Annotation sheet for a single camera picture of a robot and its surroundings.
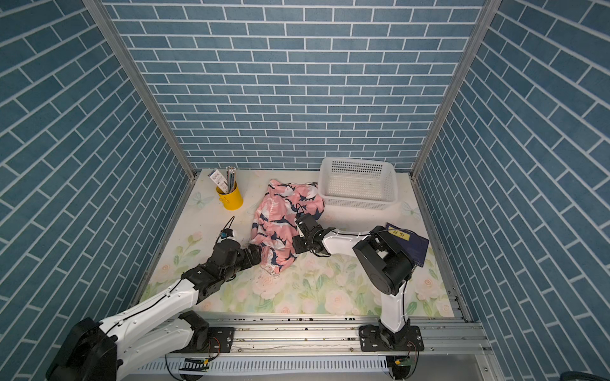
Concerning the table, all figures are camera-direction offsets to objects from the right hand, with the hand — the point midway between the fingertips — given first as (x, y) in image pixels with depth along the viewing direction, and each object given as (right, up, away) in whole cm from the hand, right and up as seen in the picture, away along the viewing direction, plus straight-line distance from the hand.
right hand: (299, 243), depth 96 cm
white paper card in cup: (-34, +26, +4) cm, 43 cm away
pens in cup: (-29, +29, +3) cm, 41 cm away
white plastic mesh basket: (+28, +25, +22) cm, 44 cm away
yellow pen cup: (-30, +17, +7) cm, 35 cm away
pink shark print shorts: (-10, +6, +2) cm, 12 cm away
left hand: (-14, -1, -11) cm, 18 cm away
